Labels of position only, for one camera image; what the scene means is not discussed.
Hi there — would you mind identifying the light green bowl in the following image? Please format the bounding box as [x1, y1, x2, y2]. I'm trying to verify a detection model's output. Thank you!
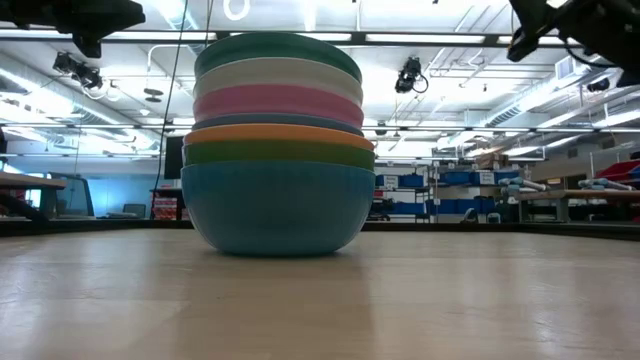
[182, 139, 376, 172]

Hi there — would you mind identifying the bright blue bowl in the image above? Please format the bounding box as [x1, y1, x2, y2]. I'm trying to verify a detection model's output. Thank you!
[180, 160, 376, 257]

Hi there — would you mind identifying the pink bowl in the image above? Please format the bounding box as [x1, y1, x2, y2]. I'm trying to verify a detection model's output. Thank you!
[193, 83, 365, 130]

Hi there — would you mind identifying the teal bowl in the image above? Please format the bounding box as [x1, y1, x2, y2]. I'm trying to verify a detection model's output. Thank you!
[194, 31, 363, 84]

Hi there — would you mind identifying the metal storage shelf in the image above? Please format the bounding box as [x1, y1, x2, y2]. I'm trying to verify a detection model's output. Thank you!
[374, 162, 524, 224]

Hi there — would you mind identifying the slate blue bowl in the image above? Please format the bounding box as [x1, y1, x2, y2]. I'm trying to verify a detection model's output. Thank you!
[192, 112, 365, 137]

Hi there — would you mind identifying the red white box stack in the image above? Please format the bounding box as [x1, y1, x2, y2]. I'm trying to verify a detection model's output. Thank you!
[152, 196, 180, 221]

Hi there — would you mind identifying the cardboard box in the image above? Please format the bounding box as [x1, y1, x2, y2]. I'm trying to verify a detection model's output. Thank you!
[474, 152, 510, 171]

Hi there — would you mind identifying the orange bowl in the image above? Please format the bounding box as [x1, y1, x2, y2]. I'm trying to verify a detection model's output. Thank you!
[183, 123, 375, 152]

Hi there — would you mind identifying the white bowl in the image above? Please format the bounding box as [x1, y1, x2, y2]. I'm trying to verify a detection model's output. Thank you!
[193, 56, 364, 107]

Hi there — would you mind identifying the black monitor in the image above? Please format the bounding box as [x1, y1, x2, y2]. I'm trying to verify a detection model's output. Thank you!
[163, 135, 185, 180]

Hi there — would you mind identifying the wooden workbench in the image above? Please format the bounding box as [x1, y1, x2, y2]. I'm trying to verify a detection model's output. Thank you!
[517, 188, 640, 224]
[0, 171, 69, 221]

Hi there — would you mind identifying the dark chair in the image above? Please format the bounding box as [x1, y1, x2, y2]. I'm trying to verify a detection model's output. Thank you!
[47, 172, 96, 219]

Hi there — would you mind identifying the black mounted camera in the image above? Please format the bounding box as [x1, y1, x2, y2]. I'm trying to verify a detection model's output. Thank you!
[52, 51, 105, 90]
[394, 56, 430, 95]

